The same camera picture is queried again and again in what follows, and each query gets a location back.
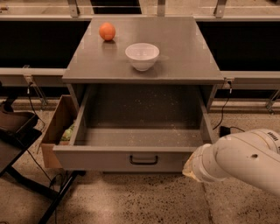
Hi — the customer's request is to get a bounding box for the green snack bag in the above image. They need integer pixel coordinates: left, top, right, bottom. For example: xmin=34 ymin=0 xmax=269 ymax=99
xmin=60 ymin=124 xmax=74 ymax=141

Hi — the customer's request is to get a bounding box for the grey drawer cabinet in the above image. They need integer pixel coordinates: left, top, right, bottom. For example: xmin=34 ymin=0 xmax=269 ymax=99
xmin=61 ymin=16 xmax=226 ymax=173

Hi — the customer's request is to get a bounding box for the white ceramic bowl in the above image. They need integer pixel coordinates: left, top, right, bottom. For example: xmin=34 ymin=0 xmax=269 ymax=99
xmin=125 ymin=43 xmax=160 ymax=72

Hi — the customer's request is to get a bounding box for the grey top drawer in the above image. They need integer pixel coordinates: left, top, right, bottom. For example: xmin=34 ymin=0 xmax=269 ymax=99
xmin=53 ymin=84 xmax=215 ymax=172

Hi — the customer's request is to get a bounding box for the grey metal rail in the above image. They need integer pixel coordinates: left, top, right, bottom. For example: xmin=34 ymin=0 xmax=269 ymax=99
xmin=0 ymin=68 xmax=280 ymax=89

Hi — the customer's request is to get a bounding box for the black hanging cable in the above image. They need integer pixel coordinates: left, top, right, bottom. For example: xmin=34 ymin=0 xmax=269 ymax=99
xmin=26 ymin=81 xmax=46 ymax=132
xmin=212 ymin=80 xmax=233 ymax=131

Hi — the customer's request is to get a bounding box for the orange fruit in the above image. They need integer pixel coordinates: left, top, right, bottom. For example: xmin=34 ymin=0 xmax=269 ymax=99
xmin=99 ymin=23 xmax=116 ymax=41

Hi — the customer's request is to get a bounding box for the black hanging cable left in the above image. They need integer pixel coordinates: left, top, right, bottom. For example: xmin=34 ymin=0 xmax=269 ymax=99
xmin=26 ymin=81 xmax=46 ymax=132

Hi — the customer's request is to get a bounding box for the black side table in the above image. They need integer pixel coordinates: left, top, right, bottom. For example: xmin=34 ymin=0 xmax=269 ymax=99
xmin=0 ymin=97 xmax=85 ymax=224

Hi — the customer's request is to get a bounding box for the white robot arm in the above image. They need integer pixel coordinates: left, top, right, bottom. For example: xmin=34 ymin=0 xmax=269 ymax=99
xmin=182 ymin=129 xmax=280 ymax=196

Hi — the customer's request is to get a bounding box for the cardboard box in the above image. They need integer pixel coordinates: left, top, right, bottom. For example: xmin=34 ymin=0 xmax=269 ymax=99
xmin=40 ymin=95 xmax=77 ymax=168

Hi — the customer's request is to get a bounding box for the black power adapter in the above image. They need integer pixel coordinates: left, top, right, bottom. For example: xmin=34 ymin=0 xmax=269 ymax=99
xmin=219 ymin=126 xmax=231 ymax=137

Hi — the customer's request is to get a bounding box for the black hanging cable right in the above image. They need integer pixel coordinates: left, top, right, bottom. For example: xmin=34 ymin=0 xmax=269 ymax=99
xmin=212 ymin=80 xmax=233 ymax=131

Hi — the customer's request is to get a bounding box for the black top drawer handle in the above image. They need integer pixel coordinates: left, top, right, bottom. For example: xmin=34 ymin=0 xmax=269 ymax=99
xmin=129 ymin=156 xmax=158 ymax=165

